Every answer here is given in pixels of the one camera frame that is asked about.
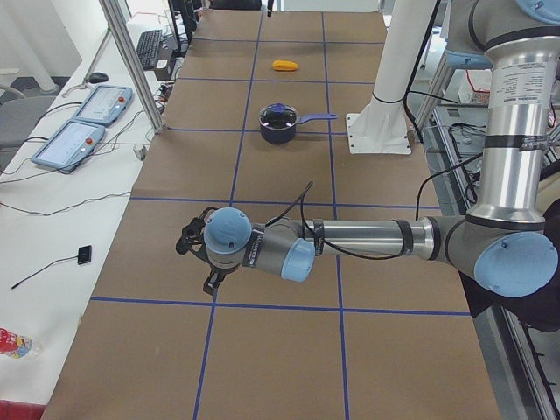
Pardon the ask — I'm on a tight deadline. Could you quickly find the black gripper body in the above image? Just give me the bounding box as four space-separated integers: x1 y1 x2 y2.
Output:
176 209 232 294

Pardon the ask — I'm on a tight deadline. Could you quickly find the white camera stand column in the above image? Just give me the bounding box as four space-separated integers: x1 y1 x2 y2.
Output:
346 0 439 155

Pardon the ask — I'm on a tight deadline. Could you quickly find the red patterned plastic bottle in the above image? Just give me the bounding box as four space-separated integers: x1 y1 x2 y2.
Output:
0 328 40 360

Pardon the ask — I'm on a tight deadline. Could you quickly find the aluminium frame post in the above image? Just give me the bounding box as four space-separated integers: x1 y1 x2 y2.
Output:
99 0 164 134

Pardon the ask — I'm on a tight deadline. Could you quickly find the teach pendant tablet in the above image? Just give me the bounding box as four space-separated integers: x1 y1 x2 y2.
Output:
31 120 106 171
73 84 133 127

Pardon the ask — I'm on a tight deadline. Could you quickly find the lower teach pendant tablet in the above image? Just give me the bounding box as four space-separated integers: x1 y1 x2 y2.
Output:
31 120 106 171

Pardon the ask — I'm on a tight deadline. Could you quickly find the glass pot lid blue knob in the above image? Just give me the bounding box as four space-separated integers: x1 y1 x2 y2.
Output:
259 102 298 130

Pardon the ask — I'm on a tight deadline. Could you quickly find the small black square device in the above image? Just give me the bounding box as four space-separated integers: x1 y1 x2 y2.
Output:
77 245 93 265

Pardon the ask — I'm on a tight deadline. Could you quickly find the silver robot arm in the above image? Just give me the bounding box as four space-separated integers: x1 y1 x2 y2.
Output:
176 1 559 298

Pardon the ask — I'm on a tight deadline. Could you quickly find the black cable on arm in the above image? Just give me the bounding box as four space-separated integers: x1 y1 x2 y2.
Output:
266 180 487 260

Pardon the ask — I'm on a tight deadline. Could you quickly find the yellow corn cob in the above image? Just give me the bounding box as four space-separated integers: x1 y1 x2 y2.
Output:
272 59 299 72

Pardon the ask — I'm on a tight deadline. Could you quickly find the black keyboard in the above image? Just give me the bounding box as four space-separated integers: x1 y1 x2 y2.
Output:
136 30 163 70

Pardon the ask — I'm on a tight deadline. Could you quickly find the black computer mouse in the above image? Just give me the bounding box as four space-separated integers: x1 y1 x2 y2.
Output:
87 72 109 84

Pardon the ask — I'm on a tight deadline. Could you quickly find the blue saucepan with handle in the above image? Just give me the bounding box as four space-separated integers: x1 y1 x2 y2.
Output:
259 113 338 144

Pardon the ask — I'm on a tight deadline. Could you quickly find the upper teach pendant tablet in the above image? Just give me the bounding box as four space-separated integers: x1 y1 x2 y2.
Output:
73 84 133 127

